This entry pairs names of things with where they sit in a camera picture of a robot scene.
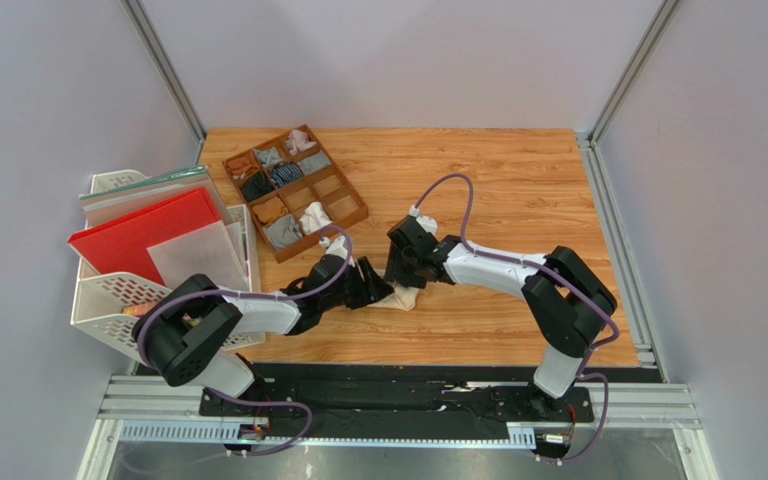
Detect pink rolled cloth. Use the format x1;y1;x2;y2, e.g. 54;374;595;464
283;129;317;155

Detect grey rolled cloth top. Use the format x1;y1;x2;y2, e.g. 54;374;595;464
252;147;284;168

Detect grey rolled cloth lower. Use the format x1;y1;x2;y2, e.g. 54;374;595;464
265;214;303;250

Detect white slotted cable duct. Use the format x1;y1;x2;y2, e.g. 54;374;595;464
117;417;537;450

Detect black rolled cloth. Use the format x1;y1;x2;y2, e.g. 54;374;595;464
240;171;275;202

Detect grey rolled cloth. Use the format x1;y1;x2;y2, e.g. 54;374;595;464
265;214;303;250
252;147;284;168
298;151;331;175

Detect white underwear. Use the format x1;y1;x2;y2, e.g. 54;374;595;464
298;201;332;235

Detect red folder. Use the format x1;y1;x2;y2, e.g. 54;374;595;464
67;187;222;284

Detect orange rolled cloth top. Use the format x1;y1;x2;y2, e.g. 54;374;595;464
224;152;262;180

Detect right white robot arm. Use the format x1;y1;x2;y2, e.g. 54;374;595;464
385;216;617;399

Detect translucent white folder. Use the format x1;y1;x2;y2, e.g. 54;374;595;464
147;221;250;291

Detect purple cable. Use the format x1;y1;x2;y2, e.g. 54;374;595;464
134;224;355;374
410;172;622;384

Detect striped blue rolled cloth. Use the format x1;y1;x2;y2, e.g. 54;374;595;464
269;162;304;188

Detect grey folder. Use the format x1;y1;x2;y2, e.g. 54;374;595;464
79;165;233;226

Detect orange rolled cloth lower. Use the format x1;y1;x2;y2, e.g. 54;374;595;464
251;197;289;226

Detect orange rolled cloth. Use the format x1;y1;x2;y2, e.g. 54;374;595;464
224;152;262;180
251;197;289;226

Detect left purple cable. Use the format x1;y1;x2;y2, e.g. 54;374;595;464
134;224;355;374

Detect beige boxer shorts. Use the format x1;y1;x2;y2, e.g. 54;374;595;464
371;283;420;311

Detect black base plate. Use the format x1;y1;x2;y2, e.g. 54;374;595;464
199;363;599;440

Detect grey rolled cloth right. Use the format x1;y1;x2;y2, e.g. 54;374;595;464
298;151;331;175

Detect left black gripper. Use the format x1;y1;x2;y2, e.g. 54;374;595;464
320;255;395;312

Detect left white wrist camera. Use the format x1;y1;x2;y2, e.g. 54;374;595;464
319;235;355;266

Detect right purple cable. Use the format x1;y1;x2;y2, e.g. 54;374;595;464
410;172;622;384

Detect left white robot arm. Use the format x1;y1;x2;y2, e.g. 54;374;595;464
131;254;394;395

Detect brown compartment organizer box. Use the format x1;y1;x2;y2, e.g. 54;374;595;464
222;124;369;263

